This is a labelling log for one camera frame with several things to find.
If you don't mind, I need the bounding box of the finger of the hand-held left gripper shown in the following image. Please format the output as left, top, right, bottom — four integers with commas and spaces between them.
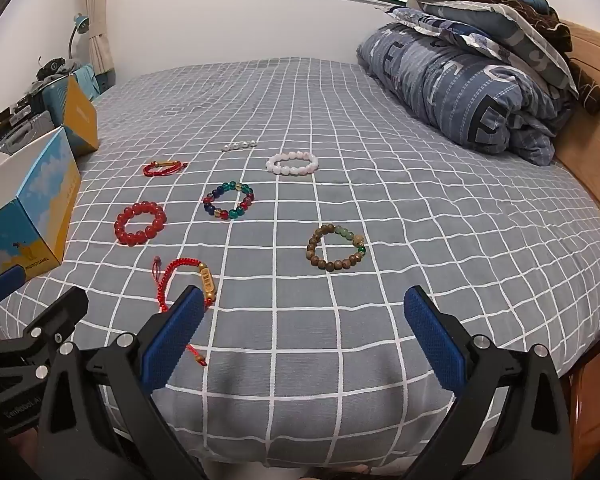
0, 286, 90, 361
0, 265, 24, 311

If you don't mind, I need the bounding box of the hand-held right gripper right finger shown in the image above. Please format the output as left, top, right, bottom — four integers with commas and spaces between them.
404, 285, 588, 480

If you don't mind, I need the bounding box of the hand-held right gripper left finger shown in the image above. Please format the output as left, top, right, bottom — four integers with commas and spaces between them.
37, 285, 212, 480

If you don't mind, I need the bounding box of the red braided bracelet gold bar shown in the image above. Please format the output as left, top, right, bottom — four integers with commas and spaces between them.
143, 159, 189, 177

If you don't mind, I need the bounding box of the pale pink bead bracelet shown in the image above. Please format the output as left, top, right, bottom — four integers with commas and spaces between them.
265, 151, 320, 177

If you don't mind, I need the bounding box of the blue and yellow cardboard box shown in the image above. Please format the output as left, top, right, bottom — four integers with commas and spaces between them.
0, 126, 84, 282

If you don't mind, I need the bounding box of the grey suitcase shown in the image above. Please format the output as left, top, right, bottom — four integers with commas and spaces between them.
0, 109, 57, 157

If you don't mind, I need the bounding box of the blue clothes pile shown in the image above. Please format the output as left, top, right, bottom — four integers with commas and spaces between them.
40, 62, 102, 128

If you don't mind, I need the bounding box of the folded blue printed quilt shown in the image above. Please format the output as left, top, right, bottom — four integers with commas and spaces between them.
356, 24, 567, 168

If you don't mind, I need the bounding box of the grey checked bed sheet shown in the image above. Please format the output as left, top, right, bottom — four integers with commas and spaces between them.
0, 57, 600, 467

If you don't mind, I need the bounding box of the teal desk lamp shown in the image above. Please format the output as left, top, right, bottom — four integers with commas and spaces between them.
67, 13, 92, 63

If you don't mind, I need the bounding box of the beige curtain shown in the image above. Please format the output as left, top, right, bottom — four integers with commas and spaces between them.
77, 0, 117, 83

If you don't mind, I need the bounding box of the grey patterned pillow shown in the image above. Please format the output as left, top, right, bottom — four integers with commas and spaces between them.
380, 0, 580, 100

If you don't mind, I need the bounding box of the stack of pillows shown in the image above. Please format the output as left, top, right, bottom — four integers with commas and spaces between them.
415, 0, 600, 117

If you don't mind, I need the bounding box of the red cord bracelet engraved bead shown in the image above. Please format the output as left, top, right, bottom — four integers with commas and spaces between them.
152, 256, 217, 367

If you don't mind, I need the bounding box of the red bead bracelet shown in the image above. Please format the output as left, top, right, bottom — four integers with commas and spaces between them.
114, 201, 168, 247

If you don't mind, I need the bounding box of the brown wooden bead bracelet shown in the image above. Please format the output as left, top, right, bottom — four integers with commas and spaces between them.
307, 224, 367, 272

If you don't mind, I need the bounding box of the multicolour glass bead bracelet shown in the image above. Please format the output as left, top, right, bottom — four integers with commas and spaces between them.
203, 181, 256, 222

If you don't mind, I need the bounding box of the wooden bed frame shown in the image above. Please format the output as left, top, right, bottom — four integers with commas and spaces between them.
550, 20, 600, 467

